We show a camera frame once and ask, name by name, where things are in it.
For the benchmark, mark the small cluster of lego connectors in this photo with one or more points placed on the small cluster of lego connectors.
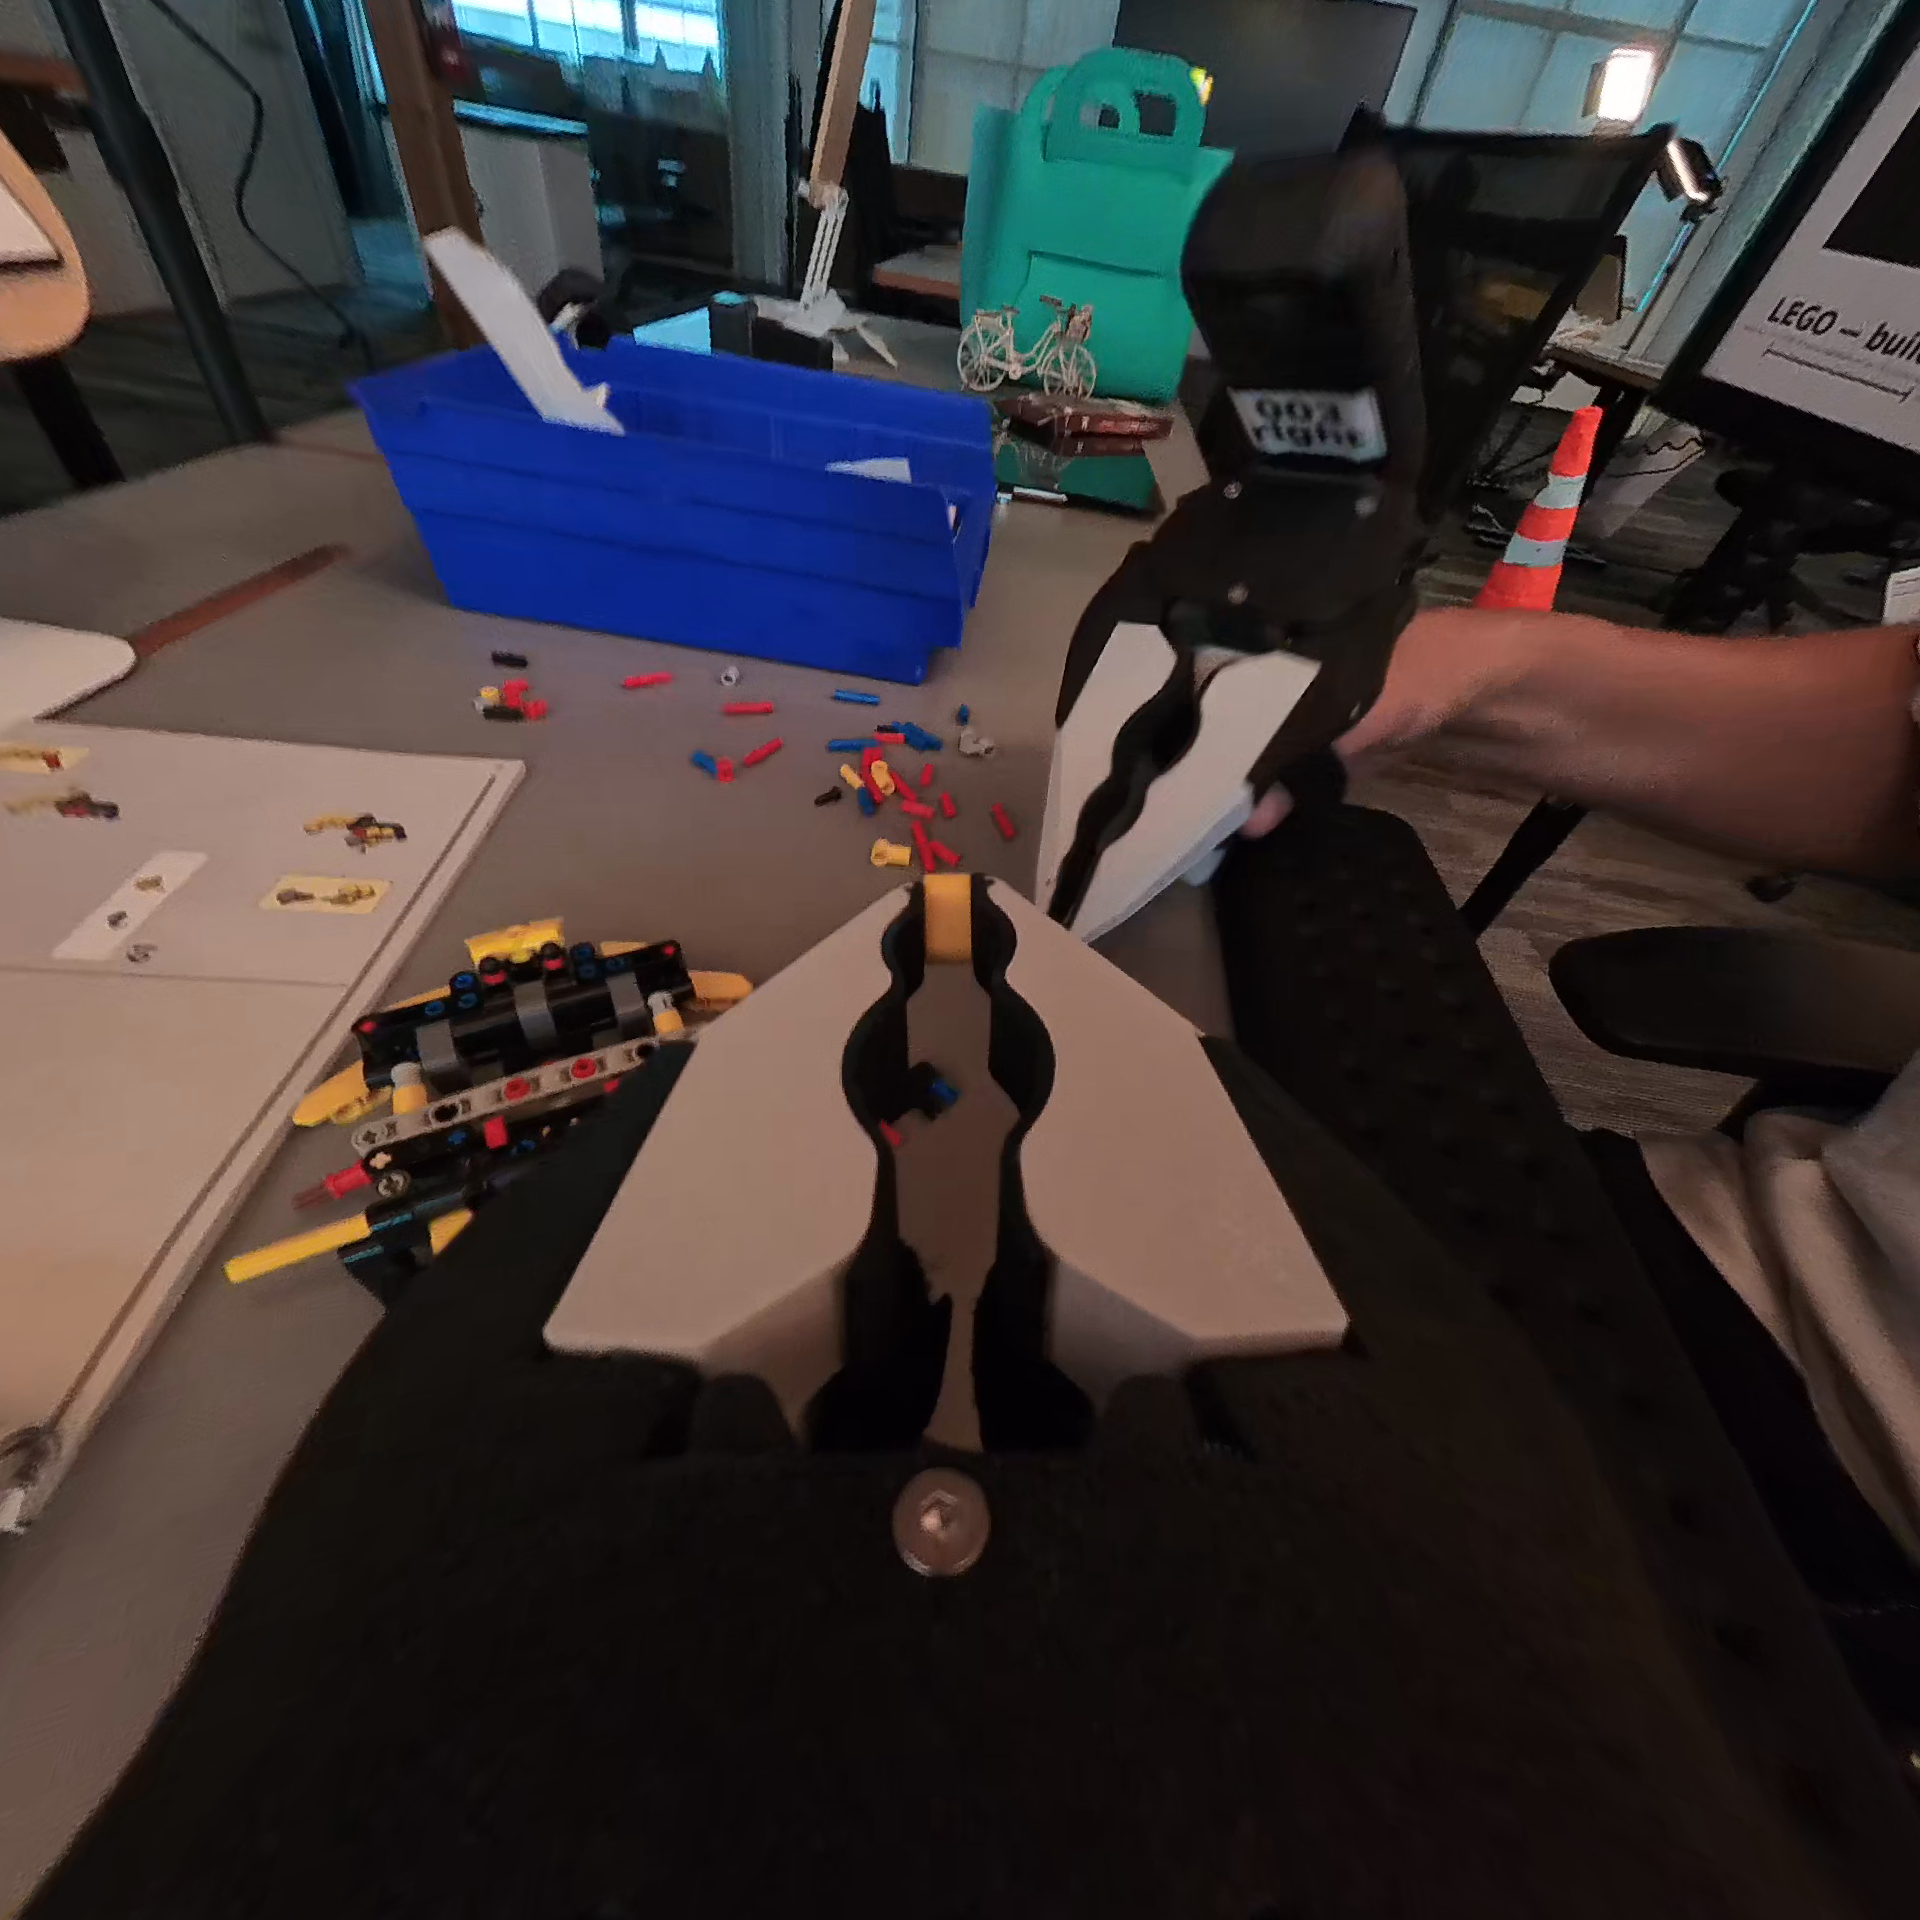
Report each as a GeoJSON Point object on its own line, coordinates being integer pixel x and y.
{"type": "Point", "coordinates": [506, 692]}

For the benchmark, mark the white desk lamp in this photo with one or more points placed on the white desk lamp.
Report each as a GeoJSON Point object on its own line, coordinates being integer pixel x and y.
{"type": "Point", "coordinates": [829, 224]}

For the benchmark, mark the lego car model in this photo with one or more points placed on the lego car model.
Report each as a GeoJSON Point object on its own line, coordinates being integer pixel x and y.
{"type": "Point", "coordinates": [506, 1046]}

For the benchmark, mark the glowing panel light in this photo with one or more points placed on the glowing panel light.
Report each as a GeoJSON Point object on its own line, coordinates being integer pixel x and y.
{"type": "Point", "coordinates": [1620, 82]}

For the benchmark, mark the brown wooden pillar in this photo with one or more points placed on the brown wooden pillar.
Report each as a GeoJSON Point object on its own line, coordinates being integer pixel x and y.
{"type": "Point", "coordinates": [429, 163]}

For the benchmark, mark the black perforated chair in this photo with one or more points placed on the black perforated chair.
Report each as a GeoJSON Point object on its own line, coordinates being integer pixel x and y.
{"type": "Point", "coordinates": [1421, 1125]}

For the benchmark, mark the black and white sign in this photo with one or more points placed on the black and white sign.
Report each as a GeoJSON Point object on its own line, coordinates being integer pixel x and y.
{"type": "Point", "coordinates": [1829, 267]}

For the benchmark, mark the pile of red blue pins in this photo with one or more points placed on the pile of red blue pins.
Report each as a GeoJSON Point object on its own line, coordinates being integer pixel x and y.
{"type": "Point", "coordinates": [884, 778]}

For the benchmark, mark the person's right forearm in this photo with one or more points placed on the person's right forearm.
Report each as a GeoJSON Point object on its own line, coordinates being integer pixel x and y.
{"type": "Point", "coordinates": [1696, 738]}

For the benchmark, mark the orange traffic cone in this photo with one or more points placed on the orange traffic cone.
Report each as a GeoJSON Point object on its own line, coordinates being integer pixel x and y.
{"type": "Point", "coordinates": [1545, 527]}

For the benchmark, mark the black mesh chair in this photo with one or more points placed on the black mesh chair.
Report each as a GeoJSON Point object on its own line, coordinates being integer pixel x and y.
{"type": "Point", "coordinates": [1513, 298]}

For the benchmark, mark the black metal pole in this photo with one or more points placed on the black metal pole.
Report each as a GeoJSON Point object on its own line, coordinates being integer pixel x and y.
{"type": "Point", "coordinates": [164, 224]}

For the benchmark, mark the teal felt bag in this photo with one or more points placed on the teal felt bag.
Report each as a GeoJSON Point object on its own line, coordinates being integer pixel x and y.
{"type": "Point", "coordinates": [1082, 255]}

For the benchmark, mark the person's right hand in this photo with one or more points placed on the person's right hand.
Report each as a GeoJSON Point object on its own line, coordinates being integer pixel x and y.
{"type": "Point", "coordinates": [1444, 703]}

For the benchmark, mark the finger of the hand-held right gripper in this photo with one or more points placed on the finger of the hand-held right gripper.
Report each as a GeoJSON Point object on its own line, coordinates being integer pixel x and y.
{"type": "Point", "coordinates": [1214, 767]}
{"type": "Point", "coordinates": [1103, 725]}

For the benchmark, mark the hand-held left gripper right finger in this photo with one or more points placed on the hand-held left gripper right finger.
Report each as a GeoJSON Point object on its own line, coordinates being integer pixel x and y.
{"type": "Point", "coordinates": [1183, 1182]}

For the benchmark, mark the lego instruction booklet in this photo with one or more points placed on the lego instruction booklet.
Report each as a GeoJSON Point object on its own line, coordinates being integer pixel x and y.
{"type": "Point", "coordinates": [191, 1046]}

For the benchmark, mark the blue plastic bin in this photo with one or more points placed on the blue plastic bin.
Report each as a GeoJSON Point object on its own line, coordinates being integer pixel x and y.
{"type": "Point", "coordinates": [675, 527]}

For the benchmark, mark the black monitor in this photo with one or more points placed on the black monitor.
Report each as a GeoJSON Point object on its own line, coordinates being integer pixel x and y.
{"type": "Point", "coordinates": [1277, 57]}

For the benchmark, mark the brown flat box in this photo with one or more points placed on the brown flat box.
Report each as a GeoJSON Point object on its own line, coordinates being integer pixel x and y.
{"type": "Point", "coordinates": [1082, 415]}

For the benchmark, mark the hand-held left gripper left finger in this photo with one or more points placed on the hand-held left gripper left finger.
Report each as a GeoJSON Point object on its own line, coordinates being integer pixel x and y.
{"type": "Point", "coordinates": [701, 1182]}

